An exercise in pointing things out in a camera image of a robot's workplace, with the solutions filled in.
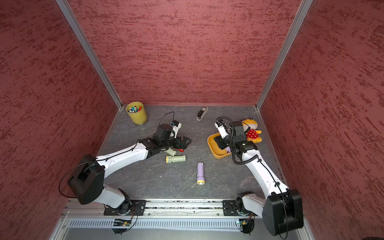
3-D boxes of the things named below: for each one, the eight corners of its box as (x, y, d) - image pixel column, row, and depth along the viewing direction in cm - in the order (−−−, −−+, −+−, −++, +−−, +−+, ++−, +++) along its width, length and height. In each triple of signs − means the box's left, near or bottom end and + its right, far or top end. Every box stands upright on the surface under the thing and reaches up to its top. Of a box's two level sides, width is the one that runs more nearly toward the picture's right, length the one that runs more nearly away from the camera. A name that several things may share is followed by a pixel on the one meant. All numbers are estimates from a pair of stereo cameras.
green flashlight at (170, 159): (166, 164, 91) (165, 161, 88) (166, 158, 93) (165, 156, 90) (186, 161, 92) (186, 159, 89) (185, 156, 94) (185, 153, 91)
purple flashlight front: (196, 184, 84) (196, 183, 81) (196, 164, 91) (196, 162, 89) (204, 184, 84) (205, 183, 81) (204, 164, 91) (204, 162, 89)
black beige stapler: (195, 119, 115) (195, 115, 111) (204, 108, 123) (204, 104, 119) (199, 121, 113) (199, 117, 110) (208, 109, 122) (208, 106, 118)
